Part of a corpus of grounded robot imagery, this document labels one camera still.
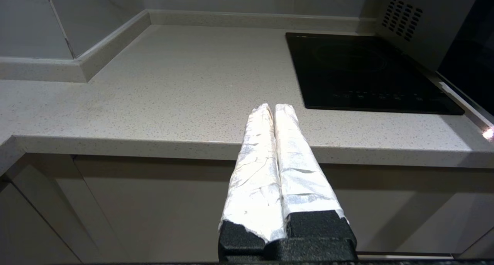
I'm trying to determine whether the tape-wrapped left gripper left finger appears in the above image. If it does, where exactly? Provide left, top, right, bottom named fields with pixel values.
left=218, top=103, right=288, bottom=258

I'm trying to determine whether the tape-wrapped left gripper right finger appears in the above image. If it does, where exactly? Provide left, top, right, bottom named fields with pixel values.
left=273, top=104, right=357, bottom=258

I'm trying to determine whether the microwave door with dark glass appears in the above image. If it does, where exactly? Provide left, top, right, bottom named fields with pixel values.
left=436, top=0, right=494, bottom=129

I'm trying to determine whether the silver Panasonic microwave oven body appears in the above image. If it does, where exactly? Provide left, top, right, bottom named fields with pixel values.
left=376, top=0, right=483, bottom=71

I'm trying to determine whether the grey cabinet door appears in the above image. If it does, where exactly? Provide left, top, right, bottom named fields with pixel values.
left=309, top=163, right=494, bottom=258
left=73, top=155, right=240, bottom=265

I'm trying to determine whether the black induction cooktop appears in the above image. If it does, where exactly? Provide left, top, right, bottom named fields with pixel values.
left=286, top=32, right=465, bottom=116

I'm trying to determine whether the grey angled cabinet panel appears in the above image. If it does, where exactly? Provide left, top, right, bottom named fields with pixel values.
left=0, top=153, right=128, bottom=265

